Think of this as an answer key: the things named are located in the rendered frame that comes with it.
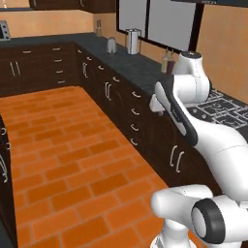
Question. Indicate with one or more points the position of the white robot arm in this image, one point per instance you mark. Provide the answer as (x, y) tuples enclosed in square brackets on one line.
[(223, 151)]

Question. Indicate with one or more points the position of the silver cylindrical canister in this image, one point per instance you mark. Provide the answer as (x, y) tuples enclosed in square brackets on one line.
[(133, 40)]

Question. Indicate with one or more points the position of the dark bottle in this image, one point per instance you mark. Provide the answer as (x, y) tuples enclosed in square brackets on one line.
[(171, 64)]

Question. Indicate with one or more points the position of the black framed window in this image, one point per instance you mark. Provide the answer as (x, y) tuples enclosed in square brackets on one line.
[(168, 22)]

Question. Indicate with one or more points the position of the dark range hood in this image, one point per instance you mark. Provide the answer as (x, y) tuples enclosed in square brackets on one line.
[(213, 2)]

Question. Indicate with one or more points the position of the dark base cupboards short run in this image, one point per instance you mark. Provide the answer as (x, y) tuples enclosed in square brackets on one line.
[(35, 71)]

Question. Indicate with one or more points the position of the dark wall cupboards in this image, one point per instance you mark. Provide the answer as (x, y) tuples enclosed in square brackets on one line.
[(64, 4)]

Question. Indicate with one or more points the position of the dark base cupboards long run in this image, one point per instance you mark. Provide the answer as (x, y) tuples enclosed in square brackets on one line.
[(122, 106)]

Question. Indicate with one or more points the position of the dark island cupboards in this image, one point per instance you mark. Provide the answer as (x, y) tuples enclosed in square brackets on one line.
[(6, 193)]

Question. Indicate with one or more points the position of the pale olive bottle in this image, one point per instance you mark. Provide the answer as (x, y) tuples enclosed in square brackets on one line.
[(164, 63)]

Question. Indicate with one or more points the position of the black gas hob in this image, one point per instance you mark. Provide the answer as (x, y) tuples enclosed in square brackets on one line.
[(226, 111)]

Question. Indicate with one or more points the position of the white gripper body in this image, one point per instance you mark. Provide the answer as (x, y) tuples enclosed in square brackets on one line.
[(156, 105)]

